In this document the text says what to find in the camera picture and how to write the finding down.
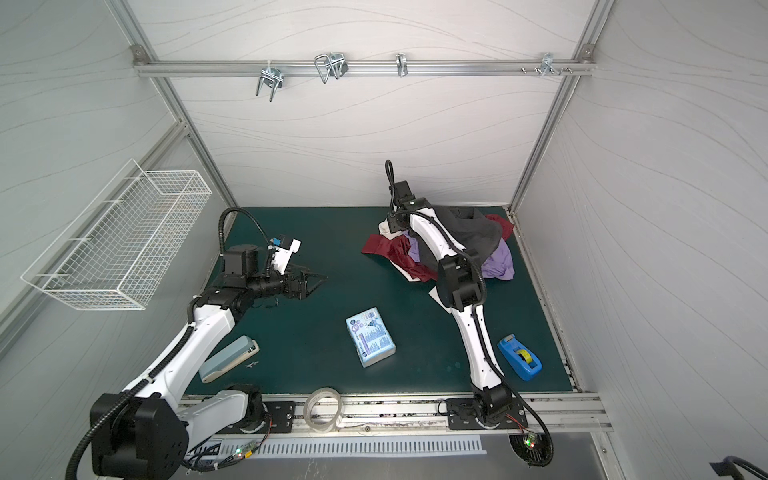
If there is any aluminium front rail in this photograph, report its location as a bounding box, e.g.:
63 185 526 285
179 392 614 442

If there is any white wire basket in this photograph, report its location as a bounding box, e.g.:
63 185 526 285
21 160 212 311

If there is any metal bracket right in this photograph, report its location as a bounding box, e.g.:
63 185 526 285
520 53 572 77

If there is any metal u-bolt clamp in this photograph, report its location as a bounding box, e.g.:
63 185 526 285
313 52 349 84
255 65 284 102

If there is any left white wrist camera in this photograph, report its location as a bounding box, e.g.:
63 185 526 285
269 236 301 275

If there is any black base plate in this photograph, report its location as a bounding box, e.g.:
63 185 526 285
437 398 529 431
222 401 296 434

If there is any dark grey cloth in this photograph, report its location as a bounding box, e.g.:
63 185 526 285
433 206 503 266

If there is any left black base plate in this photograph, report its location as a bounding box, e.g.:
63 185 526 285
222 401 296 434

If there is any pale green stapler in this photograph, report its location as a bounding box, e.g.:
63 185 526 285
198 335 260 384

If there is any light blue tissue box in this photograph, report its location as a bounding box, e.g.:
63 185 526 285
345 307 396 368

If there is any aluminium top crossbar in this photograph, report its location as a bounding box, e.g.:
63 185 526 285
134 57 597 78

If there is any purple cloth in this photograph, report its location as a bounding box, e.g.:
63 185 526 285
404 233 515 281

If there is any white slotted cable duct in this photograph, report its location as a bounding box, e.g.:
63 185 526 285
248 435 487 460

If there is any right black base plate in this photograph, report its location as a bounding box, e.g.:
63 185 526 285
437 398 529 431

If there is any left base black cable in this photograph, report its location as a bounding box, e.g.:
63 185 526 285
179 413 274 473

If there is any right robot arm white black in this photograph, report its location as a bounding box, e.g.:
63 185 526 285
384 160 518 428

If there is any blue tape dispenser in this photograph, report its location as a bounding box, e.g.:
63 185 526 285
498 334 542 381

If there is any clear tape roll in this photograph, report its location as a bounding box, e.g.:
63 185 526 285
302 387 343 434

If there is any base black cable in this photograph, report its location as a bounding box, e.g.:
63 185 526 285
179 413 274 473
508 395 555 468

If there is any right base black cable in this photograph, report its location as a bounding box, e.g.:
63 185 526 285
508 395 555 468

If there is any maroon cloth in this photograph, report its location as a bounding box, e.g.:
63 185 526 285
362 214 514 282

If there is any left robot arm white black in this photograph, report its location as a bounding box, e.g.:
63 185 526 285
65 236 314 479

